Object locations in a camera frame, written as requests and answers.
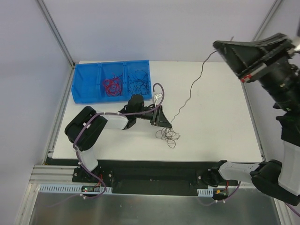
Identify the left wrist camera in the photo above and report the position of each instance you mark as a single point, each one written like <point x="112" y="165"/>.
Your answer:
<point x="157" y="98"/>

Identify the right white cable duct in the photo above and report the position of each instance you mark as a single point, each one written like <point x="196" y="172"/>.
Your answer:
<point x="205" y="192"/>

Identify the blue plastic divided bin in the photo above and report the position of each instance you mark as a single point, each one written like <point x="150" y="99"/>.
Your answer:
<point x="111" y="81"/>

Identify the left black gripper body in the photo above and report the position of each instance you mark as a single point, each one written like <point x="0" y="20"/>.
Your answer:
<point x="154" y="117"/>

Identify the left aluminium frame post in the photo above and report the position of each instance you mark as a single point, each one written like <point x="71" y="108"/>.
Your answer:
<point x="53" y="28"/>

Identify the white cable duct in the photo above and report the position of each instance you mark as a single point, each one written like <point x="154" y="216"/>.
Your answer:
<point x="205" y="192"/>
<point x="74" y="189"/>

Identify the left white cable duct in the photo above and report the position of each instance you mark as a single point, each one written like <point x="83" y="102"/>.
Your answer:
<point x="74" y="189"/>

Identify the right aluminium frame post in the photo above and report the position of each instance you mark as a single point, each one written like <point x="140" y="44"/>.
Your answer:
<point x="268" y="18"/>

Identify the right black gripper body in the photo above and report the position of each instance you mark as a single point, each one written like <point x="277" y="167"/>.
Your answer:
<point x="259" y="68"/>

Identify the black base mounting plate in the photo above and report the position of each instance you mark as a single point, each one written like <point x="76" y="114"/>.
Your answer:
<point x="150" y="177"/>

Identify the aluminium frame post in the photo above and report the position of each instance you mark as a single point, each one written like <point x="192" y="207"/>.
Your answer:
<point x="53" y="28"/>
<point x="268" y="18"/>

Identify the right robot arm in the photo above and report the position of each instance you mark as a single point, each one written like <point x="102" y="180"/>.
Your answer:
<point x="277" y="179"/>

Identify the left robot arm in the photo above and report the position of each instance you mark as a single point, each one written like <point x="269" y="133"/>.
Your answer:
<point x="84" y="130"/>

